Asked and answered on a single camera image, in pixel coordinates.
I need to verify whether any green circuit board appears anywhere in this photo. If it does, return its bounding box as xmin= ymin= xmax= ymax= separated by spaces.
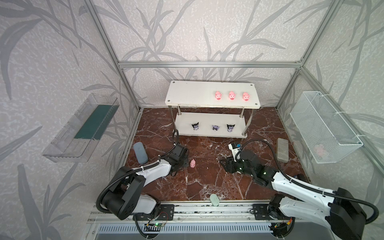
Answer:
xmin=144 ymin=222 xmax=166 ymax=232

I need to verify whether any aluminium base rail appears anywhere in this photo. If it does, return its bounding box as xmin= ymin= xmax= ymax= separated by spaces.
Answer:
xmin=86 ymin=200 xmax=301 ymax=224

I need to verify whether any clear plastic wall bin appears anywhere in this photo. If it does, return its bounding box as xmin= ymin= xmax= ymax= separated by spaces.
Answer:
xmin=42 ymin=94 xmax=120 ymax=163

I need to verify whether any white two-tier shelf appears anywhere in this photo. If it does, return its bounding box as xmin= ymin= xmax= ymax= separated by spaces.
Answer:
xmin=165 ymin=81 xmax=261 ymax=139

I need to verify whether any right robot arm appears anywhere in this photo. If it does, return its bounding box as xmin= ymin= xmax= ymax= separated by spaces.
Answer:
xmin=220 ymin=150 xmax=379 ymax=240

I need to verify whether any black purple figurine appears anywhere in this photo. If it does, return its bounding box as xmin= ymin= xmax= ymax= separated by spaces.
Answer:
xmin=227 ymin=124 xmax=236 ymax=133
xmin=192 ymin=123 xmax=199 ymax=131

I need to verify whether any pink toy in basket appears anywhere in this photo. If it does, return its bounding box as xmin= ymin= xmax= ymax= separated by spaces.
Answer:
xmin=314 ymin=144 xmax=329 ymax=159

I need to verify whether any grey glasses case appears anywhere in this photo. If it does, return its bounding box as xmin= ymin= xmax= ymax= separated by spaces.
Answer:
xmin=277 ymin=138 xmax=290 ymax=163

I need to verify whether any pink pig toy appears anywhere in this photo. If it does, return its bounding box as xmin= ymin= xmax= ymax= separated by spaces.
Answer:
xmin=215 ymin=91 xmax=222 ymax=101
xmin=190 ymin=159 xmax=196 ymax=168
xmin=243 ymin=92 xmax=250 ymax=101
xmin=229 ymin=91 xmax=236 ymax=101

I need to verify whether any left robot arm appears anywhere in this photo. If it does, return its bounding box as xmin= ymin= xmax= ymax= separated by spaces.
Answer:
xmin=96 ymin=144 xmax=189 ymax=220

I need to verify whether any pale green oval object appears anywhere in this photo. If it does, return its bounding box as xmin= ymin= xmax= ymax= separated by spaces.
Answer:
xmin=210 ymin=194 xmax=220 ymax=207

